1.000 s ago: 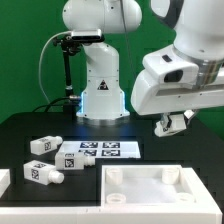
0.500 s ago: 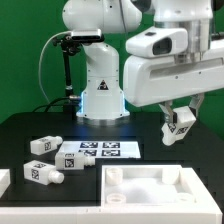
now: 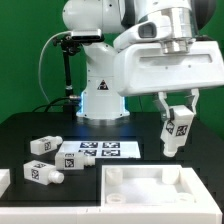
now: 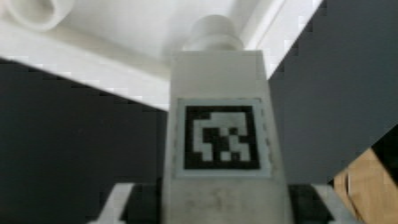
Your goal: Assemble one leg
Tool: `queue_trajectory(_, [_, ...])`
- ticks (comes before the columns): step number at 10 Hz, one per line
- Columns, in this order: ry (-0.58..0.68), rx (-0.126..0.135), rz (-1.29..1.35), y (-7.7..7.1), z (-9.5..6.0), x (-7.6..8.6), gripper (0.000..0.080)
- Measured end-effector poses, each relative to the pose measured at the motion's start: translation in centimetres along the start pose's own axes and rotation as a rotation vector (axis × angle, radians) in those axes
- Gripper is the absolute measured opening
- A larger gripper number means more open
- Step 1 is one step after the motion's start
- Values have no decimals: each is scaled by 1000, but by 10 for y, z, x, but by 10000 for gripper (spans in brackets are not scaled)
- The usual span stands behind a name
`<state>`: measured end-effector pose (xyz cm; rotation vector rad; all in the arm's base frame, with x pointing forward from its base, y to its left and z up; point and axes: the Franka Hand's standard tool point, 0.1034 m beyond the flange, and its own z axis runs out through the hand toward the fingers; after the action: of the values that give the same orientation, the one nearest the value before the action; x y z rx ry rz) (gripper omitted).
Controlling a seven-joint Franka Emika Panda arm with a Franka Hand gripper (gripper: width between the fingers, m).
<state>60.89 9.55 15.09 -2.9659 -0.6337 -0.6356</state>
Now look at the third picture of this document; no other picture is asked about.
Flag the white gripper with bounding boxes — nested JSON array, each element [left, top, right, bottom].
[[114, 41, 224, 122]]

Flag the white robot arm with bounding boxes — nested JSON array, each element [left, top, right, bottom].
[[62, 0, 224, 121]]

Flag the white sheet with tags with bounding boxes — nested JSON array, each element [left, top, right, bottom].
[[59, 141, 140, 159]]

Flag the white corner fence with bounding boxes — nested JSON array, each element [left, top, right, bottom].
[[0, 167, 222, 224]]

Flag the white block left edge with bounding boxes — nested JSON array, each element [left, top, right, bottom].
[[0, 169, 11, 198]]

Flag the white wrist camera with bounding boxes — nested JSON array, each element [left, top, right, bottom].
[[113, 16, 172, 52]]

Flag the grey camera on stand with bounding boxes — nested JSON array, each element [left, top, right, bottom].
[[71, 29, 104, 43]]

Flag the black camera stand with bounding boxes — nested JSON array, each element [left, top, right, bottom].
[[53, 35, 81, 115]]

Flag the white camera cable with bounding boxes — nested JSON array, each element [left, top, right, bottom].
[[38, 30, 72, 104]]

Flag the black cables on table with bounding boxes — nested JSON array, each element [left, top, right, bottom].
[[32, 97, 77, 113]]

